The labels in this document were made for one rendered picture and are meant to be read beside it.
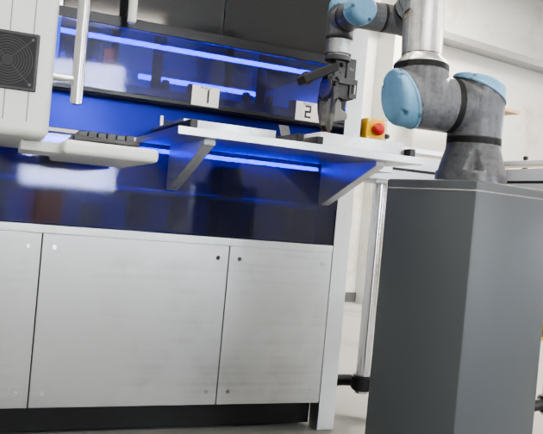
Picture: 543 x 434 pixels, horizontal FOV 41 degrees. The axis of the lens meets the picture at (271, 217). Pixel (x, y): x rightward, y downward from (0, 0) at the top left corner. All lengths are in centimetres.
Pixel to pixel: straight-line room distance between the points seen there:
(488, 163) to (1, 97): 99
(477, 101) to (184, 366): 119
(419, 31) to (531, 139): 636
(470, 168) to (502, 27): 610
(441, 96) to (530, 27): 645
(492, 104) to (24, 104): 96
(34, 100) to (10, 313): 76
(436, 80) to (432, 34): 10
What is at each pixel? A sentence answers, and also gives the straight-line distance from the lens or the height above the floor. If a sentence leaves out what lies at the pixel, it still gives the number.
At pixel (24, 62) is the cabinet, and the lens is 157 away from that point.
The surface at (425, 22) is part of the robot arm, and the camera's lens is 158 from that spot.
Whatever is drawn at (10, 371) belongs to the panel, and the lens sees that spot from 217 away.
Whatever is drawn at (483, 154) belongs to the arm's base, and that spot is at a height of 85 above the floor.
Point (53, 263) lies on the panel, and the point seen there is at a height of 50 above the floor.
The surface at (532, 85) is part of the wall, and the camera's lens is 793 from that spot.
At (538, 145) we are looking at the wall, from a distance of 799.
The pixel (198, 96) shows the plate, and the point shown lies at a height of 102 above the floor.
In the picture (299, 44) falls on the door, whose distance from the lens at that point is 237.
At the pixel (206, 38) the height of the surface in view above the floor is 119.
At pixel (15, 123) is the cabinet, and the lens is 156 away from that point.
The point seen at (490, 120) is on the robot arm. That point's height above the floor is 92.
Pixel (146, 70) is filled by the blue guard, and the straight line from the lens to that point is 218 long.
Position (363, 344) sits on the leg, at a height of 25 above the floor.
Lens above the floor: 69
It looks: level
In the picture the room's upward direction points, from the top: 5 degrees clockwise
